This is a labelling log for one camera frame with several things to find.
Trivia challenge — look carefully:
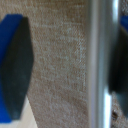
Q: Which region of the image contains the long silver drawer handle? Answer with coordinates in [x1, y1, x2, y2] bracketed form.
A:
[86, 0, 120, 128]

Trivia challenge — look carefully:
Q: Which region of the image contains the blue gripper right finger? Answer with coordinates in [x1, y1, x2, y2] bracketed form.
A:
[107, 14, 128, 117]

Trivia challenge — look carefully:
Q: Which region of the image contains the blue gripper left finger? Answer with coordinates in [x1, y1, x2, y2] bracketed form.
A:
[0, 13, 35, 124]

